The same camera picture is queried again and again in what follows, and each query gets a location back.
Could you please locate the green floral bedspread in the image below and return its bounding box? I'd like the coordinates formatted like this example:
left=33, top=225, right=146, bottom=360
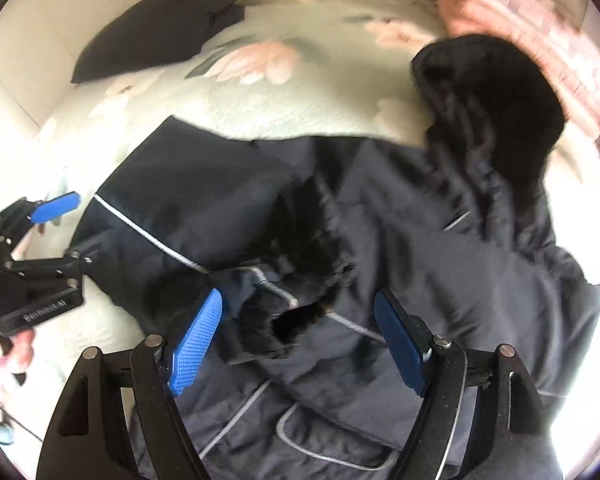
left=0, top=0, right=600, bottom=461

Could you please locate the pink blanket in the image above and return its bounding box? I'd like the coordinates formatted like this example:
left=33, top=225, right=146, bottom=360
left=420, top=0, right=600, bottom=136

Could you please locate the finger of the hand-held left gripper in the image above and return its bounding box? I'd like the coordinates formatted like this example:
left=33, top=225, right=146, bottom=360
left=0, top=191, right=82, bottom=254
left=2, top=247, right=94, bottom=282

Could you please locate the dark cloth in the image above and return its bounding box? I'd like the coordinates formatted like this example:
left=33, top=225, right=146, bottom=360
left=70, top=0, right=253, bottom=85

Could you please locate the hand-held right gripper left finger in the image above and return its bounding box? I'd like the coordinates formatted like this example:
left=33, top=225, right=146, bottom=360
left=36, top=288, right=224, bottom=480

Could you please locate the person's left hand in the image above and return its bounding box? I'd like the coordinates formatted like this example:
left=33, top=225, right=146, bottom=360
left=0, top=331, right=36, bottom=377

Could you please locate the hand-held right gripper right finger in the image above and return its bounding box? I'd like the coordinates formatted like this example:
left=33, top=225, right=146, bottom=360
left=374, top=288, right=565, bottom=480

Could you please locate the dark navy jacket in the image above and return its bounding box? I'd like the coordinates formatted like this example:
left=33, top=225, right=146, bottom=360
left=77, top=35, right=600, bottom=480

